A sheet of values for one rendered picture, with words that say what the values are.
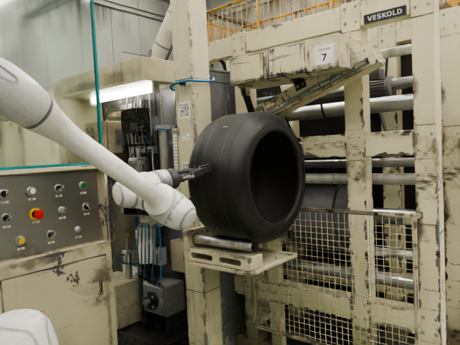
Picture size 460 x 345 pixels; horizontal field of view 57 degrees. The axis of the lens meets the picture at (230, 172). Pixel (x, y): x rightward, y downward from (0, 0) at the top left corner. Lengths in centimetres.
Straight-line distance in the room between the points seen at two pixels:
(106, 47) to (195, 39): 1088
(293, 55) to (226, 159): 64
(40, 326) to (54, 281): 98
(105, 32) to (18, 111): 1204
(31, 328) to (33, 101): 49
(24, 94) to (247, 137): 92
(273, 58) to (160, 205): 107
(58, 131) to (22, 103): 13
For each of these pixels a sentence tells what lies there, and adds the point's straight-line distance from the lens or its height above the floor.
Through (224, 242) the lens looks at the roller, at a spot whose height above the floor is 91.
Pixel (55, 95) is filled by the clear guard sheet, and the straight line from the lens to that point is 203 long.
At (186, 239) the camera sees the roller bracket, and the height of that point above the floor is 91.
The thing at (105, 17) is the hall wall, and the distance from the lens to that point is 1319.
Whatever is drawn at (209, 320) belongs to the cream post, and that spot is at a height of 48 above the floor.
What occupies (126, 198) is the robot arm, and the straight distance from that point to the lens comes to 137.
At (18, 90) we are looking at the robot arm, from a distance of 104.
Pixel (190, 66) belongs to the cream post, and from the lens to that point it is 207.
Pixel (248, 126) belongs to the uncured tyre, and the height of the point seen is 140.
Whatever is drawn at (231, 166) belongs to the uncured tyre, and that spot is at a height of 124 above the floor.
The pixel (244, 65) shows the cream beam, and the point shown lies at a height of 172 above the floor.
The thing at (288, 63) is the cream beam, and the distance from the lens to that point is 204.
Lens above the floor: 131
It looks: 3 degrees down
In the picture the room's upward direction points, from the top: 3 degrees counter-clockwise
